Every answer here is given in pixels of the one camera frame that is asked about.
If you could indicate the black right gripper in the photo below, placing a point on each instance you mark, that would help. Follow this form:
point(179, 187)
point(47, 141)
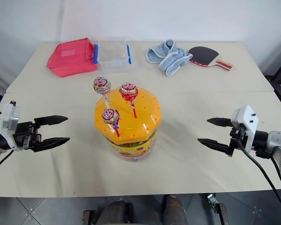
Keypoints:
point(236, 139)

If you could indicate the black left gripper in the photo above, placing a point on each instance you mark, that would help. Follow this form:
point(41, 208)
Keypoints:
point(25, 136)

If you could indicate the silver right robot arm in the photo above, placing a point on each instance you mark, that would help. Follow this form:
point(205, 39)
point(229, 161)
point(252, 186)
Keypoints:
point(277, 143)

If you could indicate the lollipop with white stick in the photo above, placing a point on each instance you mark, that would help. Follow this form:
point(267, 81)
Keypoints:
point(101, 85)

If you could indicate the dark metal bracket with caster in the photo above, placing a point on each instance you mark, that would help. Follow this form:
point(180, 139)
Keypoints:
point(219, 211)

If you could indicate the dark rounded shape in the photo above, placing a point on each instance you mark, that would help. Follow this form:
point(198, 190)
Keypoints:
point(114, 214)
point(174, 211)

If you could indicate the black table tennis paddle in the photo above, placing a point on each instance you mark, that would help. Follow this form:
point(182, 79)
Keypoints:
point(202, 55)

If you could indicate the clear box with blue latches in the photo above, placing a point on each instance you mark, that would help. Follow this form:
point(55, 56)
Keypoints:
point(112, 56)

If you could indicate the light blue towel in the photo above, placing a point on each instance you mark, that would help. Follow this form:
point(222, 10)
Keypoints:
point(168, 58)

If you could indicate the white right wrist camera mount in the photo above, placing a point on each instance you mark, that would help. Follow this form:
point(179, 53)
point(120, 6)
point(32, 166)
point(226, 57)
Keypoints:
point(247, 119)

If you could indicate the red fabric bag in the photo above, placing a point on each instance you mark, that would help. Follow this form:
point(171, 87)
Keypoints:
point(70, 58)

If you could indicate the red-wrapped lollipop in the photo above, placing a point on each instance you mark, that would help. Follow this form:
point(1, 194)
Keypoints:
point(128, 92)

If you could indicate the purple-wrapped lollipop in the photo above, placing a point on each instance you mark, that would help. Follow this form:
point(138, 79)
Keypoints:
point(110, 116)

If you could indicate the orange-lidded lollipop jar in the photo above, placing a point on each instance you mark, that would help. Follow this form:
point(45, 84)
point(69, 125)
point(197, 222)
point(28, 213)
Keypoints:
point(135, 136)

